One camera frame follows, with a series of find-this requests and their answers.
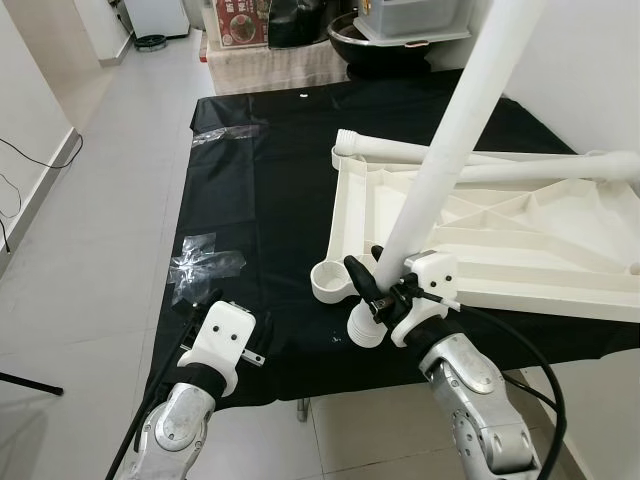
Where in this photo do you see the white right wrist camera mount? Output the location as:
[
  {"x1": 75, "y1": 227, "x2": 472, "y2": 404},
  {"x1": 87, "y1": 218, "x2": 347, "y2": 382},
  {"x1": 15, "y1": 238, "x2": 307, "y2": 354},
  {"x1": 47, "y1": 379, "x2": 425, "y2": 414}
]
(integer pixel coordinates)
[{"x1": 388, "y1": 252, "x2": 463, "y2": 349}]

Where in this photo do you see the black round dish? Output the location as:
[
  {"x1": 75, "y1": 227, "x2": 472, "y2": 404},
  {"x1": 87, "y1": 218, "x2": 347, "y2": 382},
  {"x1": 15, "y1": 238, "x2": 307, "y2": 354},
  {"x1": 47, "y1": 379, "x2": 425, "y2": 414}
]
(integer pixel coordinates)
[{"x1": 133, "y1": 33, "x2": 173, "y2": 53}]

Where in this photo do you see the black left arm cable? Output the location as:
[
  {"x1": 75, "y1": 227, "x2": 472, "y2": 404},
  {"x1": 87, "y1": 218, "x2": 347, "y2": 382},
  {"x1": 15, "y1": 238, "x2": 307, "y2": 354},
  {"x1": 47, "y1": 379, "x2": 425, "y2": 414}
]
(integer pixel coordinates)
[{"x1": 105, "y1": 310, "x2": 196, "y2": 480}]

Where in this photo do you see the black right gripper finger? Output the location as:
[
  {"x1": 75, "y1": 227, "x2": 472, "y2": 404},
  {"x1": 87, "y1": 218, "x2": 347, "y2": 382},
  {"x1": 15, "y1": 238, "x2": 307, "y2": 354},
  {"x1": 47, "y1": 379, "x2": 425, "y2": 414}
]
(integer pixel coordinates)
[{"x1": 343, "y1": 254, "x2": 389, "y2": 309}]

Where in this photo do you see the red printed box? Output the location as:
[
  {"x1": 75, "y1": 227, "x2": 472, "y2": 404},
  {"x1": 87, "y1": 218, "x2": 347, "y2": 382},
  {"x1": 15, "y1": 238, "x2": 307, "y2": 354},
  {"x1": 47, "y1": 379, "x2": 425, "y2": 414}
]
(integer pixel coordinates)
[{"x1": 213, "y1": 0, "x2": 271, "y2": 51}]

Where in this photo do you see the translucent plastic storage container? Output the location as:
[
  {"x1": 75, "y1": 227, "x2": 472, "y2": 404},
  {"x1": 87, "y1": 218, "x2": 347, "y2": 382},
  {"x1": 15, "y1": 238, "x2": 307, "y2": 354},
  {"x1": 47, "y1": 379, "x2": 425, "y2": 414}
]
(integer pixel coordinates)
[{"x1": 353, "y1": 0, "x2": 473, "y2": 45}]

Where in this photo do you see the white plastic children table top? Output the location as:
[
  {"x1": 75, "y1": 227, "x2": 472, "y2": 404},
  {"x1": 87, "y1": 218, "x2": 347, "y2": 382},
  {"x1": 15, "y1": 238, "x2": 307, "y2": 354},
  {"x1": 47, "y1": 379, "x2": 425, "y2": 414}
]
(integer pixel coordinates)
[{"x1": 310, "y1": 140, "x2": 640, "y2": 326}]

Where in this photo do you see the black tripod leg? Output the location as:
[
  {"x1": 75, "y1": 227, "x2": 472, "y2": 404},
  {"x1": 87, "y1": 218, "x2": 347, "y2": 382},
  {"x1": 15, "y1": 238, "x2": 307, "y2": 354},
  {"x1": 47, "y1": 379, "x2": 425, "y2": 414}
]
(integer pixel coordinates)
[{"x1": 0, "y1": 371, "x2": 64, "y2": 397}]

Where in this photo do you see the white appliance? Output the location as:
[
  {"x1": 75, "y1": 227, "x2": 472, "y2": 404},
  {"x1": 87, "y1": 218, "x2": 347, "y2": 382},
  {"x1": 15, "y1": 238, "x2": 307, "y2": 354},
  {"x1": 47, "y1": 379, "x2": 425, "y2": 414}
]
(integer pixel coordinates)
[{"x1": 122, "y1": 0, "x2": 191, "y2": 41}]

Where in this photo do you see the black table cloth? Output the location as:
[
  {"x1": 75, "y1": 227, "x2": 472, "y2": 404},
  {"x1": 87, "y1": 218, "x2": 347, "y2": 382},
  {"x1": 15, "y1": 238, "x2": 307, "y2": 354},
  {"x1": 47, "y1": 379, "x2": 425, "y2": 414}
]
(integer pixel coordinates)
[{"x1": 148, "y1": 68, "x2": 640, "y2": 413}]

